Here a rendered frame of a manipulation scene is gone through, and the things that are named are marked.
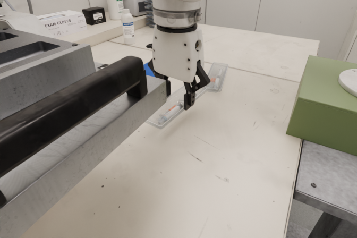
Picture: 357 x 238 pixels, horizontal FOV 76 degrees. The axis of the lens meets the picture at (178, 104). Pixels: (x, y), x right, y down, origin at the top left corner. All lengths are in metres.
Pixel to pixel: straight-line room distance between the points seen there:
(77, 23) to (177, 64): 0.78
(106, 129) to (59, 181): 0.05
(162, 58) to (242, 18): 2.33
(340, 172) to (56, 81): 0.49
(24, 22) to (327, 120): 0.58
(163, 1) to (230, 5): 2.38
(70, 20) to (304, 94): 0.95
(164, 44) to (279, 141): 0.32
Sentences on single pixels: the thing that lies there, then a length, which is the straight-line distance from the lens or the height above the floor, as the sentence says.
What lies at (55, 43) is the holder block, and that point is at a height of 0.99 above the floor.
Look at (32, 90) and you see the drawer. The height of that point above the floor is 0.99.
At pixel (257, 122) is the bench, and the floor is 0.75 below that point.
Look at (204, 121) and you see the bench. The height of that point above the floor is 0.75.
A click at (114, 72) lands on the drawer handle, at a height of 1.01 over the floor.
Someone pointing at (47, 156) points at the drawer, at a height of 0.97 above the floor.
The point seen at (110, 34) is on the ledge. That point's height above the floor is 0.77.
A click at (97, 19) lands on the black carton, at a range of 1.27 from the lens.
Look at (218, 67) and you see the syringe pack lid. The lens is 0.78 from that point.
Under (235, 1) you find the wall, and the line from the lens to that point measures 2.74.
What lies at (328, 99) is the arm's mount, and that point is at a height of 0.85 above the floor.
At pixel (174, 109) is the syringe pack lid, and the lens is 0.48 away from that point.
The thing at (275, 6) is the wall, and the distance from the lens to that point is 2.66.
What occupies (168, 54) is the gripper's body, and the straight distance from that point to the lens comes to 0.44.
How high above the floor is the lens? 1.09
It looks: 33 degrees down
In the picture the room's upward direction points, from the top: straight up
